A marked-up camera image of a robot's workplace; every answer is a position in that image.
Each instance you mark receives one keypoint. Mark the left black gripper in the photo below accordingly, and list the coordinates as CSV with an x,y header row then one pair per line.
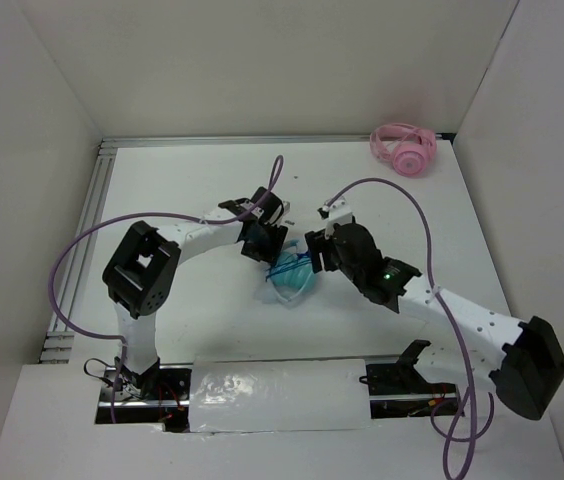
x,y
270,252

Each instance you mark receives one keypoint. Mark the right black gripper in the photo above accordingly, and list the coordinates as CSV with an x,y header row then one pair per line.
x,y
317,242

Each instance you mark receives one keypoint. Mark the teal cat-ear headphones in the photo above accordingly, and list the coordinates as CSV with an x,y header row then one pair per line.
x,y
290,279

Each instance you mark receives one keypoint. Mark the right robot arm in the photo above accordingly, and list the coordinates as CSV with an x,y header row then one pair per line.
x,y
525,357

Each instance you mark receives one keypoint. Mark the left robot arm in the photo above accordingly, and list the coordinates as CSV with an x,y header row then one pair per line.
x,y
140,273

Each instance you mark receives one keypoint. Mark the pink headphones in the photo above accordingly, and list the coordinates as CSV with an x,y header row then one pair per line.
x,y
407,149

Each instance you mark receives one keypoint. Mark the white foil cover plate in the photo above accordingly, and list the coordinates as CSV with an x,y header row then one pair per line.
x,y
285,396

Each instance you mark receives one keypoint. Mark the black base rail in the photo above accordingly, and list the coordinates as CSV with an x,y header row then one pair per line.
x,y
394,392

